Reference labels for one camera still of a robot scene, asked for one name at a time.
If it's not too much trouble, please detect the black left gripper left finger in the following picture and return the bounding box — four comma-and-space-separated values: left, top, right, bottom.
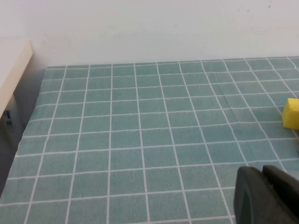
233, 165, 295, 224

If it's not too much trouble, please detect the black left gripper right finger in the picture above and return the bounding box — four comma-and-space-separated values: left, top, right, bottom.
262, 164, 299, 224

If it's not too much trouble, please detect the small yellow cube block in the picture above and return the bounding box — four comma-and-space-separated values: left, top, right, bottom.
282, 98, 299, 130

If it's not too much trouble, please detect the teal checked tablecloth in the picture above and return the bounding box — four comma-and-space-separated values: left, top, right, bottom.
0, 56, 299, 224

